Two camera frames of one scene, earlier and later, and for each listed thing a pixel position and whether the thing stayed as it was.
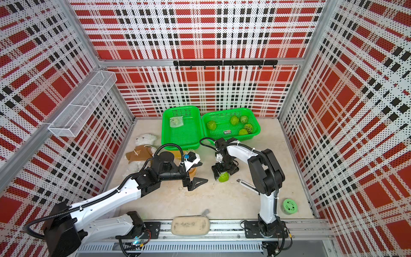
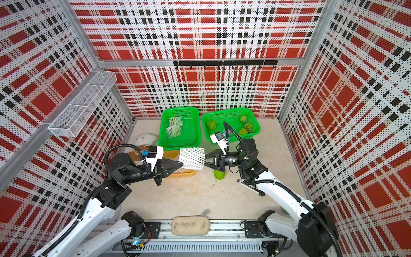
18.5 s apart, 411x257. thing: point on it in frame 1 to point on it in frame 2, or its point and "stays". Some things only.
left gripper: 191,184 to 172,164
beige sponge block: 190,225 stays
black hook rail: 256,63 stays
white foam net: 176,121 stays
